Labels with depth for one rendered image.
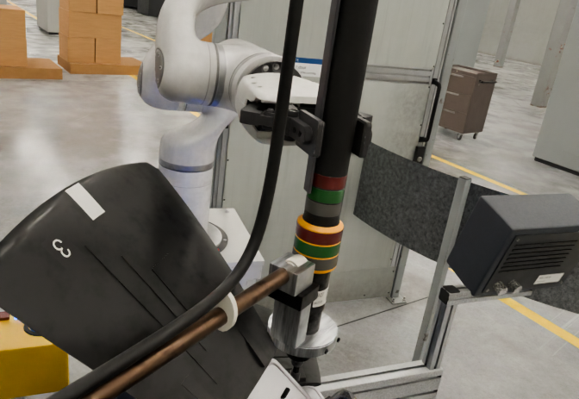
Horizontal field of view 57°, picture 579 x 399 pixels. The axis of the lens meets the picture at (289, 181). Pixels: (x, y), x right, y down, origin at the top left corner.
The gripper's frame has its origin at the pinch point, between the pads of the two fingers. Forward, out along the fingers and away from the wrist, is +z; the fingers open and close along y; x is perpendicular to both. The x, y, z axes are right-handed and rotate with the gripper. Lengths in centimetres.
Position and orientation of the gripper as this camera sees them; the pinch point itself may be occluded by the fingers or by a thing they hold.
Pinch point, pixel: (333, 134)
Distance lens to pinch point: 46.6
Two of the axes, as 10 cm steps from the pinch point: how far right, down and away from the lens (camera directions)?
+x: 1.3, -9.3, -3.4
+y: -9.2, 0.1, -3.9
